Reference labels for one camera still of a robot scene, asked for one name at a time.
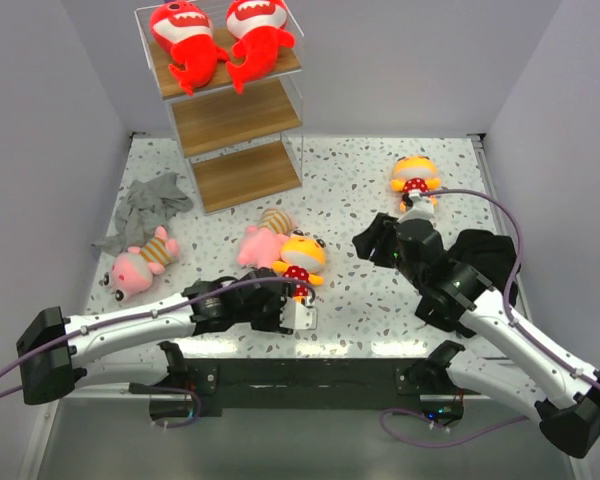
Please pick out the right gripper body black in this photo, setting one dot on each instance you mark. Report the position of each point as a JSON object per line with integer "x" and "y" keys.
{"x": 397, "y": 254}

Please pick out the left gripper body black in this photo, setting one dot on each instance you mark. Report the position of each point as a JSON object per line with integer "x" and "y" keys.
{"x": 267, "y": 317}

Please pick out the orange doll polka dot dress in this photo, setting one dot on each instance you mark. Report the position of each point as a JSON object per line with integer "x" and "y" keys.
{"x": 302, "y": 257}

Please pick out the orange doll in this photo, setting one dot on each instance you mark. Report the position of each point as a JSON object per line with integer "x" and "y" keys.
{"x": 415, "y": 173}

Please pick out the red shark plush with face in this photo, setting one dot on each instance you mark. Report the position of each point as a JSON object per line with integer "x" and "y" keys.
{"x": 186, "y": 33}

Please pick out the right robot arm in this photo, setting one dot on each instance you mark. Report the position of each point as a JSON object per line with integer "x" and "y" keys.
{"x": 550, "y": 386}

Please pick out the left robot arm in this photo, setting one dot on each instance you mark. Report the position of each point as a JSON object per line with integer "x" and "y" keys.
{"x": 56, "y": 352}

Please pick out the pink pig plush centre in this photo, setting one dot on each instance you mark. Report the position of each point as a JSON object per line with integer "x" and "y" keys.
{"x": 262, "y": 242}

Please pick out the pink pig plush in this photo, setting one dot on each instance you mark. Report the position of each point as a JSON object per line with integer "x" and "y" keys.
{"x": 262, "y": 242}
{"x": 133, "y": 271}

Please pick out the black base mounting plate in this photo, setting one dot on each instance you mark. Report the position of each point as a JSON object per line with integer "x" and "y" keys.
{"x": 317, "y": 384}

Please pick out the black cloth right side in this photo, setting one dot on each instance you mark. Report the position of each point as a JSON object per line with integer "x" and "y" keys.
{"x": 492, "y": 255}

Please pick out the pink pig plush left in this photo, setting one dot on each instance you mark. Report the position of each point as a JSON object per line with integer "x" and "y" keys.
{"x": 133, "y": 271}

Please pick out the grey crumpled cloth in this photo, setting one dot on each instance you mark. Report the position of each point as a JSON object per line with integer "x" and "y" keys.
{"x": 145, "y": 207}

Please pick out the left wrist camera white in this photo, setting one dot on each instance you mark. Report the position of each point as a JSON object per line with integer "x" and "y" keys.
{"x": 300, "y": 313}

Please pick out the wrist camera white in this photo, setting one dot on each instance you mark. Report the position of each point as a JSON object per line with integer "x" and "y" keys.
{"x": 300, "y": 313}
{"x": 417, "y": 207}

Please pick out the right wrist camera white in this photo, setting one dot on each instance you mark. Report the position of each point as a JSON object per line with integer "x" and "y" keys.
{"x": 417, "y": 207}

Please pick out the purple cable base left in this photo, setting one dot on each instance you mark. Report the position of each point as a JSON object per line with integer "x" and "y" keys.
{"x": 194, "y": 406}

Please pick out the purple cable base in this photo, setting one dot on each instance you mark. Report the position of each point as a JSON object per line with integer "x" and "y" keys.
{"x": 194, "y": 406}
{"x": 432, "y": 425}

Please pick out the white wire wooden shelf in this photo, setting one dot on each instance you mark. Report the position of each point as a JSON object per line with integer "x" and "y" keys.
{"x": 237, "y": 147}

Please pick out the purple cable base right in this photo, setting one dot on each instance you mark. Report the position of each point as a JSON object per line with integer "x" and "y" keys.
{"x": 432, "y": 425}

